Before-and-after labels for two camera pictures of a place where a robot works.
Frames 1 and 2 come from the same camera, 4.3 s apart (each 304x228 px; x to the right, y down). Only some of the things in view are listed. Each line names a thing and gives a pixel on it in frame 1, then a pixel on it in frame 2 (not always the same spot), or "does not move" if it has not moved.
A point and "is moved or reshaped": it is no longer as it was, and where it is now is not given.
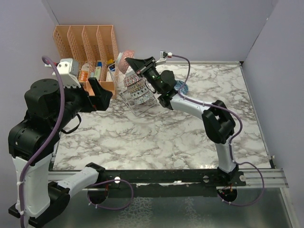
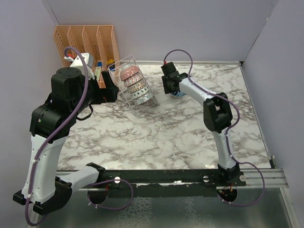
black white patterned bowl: [135, 94] does not move
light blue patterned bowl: [130, 78] does not move
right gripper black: [142, 66] -> [166, 89]
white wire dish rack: [136, 92] is moved or reshaped
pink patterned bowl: [123, 64] -> [128, 71]
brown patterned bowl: [136, 86] does not move
